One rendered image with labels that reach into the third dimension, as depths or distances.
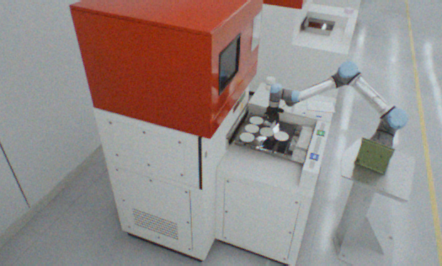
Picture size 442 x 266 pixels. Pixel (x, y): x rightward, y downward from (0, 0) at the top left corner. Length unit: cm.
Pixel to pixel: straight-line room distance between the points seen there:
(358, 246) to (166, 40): 220
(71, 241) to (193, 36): 205
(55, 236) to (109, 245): 43
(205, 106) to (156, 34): 41
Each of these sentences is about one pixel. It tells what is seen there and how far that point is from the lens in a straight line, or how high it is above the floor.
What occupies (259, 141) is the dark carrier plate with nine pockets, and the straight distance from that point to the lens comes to 233.
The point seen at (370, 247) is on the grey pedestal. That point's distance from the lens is 305.
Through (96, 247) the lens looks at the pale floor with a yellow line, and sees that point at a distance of 300.
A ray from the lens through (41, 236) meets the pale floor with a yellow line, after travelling 321.
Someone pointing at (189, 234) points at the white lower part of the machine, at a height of 34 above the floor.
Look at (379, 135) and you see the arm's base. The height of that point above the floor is 105.
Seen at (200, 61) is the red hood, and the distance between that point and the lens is 158.
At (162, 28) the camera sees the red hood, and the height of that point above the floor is 179.
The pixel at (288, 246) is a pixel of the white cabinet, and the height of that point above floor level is 29.
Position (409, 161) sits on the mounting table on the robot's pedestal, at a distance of 265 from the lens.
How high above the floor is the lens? 237
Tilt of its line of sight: 35 degrees down
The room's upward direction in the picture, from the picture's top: 3 degrees clockwise
